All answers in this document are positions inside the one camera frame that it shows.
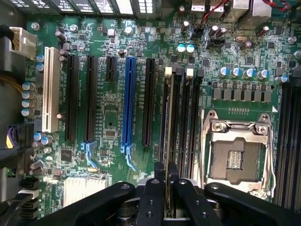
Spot black RAM slot bank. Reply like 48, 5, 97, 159
274, 69, 301, 210

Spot RAM slot with black clip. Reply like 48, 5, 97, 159
173, 68, 184, 176
190, 69, 205, 188

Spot RAM slot with white clip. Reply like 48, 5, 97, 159
182, 67, 195, 181
158, 66, 174, 165

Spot silver chipset heatsink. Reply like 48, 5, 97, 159
63, 176, 109, 208

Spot metal CPU socket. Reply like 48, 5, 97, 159
201, 110, 277, 202

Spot silver socket locking lever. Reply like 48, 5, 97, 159
256, 113, 277, 201

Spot black SATA ports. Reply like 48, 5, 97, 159
17, 178, 40, 219

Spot green motherboard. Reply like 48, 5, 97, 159
22, 15, 301, 210

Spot long black expansion slot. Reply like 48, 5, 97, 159
64, 54, 80, 142
84, 55, 99, 143
142, 57, 156, 147

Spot blue expansion slot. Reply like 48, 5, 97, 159
121, 56, 137, 146

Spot row of grey chokes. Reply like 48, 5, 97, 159
212, 81, 273, 102

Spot white PCI expansion slot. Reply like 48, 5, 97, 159
41, 46, 61, 133

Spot short black expansion slot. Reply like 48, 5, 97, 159
104, 56, 118, 82

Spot white power connector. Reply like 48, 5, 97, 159
8, 26, 38, 60

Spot silver rear port block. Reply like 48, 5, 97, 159
190, 0, 275, 29

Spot black power plug purple wires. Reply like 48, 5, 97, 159
6, 123, 35, 151

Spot yellow wire bundle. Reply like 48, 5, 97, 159
0, 73, 26, 94

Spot red and black wire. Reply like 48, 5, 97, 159
199, 0, 230, 25

